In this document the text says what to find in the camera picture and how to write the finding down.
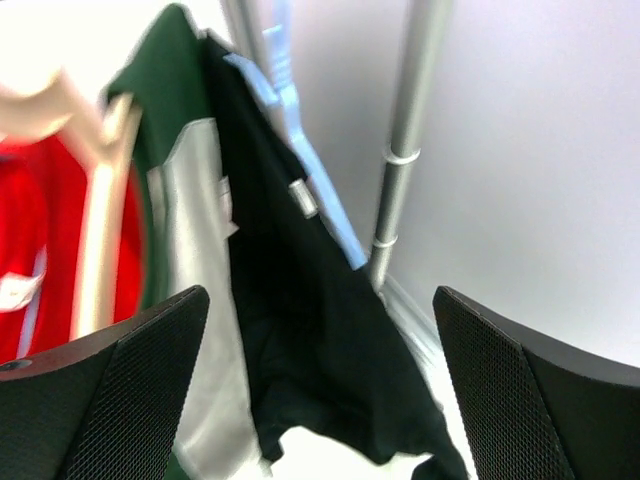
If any beige wooden hanger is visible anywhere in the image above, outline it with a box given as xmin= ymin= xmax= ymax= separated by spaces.
xmin=1 ymin=69 xmax=142 ymax=340

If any light blue plastic hanger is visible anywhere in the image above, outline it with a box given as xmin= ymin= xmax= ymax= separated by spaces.
xmin=225 ymin=20 xmax=367 ymax=270

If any red t shirt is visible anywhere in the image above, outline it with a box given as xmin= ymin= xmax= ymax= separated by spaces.
xmin=0 ymin=134 xmax=151 ymax=346

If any green and grey t shirt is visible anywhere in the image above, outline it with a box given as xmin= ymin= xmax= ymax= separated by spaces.
xmin=106 ymin=4 xmax=271 ymax=479

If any black t shirt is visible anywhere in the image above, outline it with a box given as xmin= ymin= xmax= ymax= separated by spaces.
xmin=201 ymin=36 xmax=467 ymax=479

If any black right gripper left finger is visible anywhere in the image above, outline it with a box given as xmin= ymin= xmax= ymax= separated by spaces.
xmin=1 ymin=286 xmax=209 ymax=480

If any silver clothes rack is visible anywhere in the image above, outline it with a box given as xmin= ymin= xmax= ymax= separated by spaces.
xmin=222 ymin=1 xmax=453 ymax=382

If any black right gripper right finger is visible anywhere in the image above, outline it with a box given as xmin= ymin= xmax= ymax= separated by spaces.
xmin=433 ymin=286 xmax=639 ymax=480

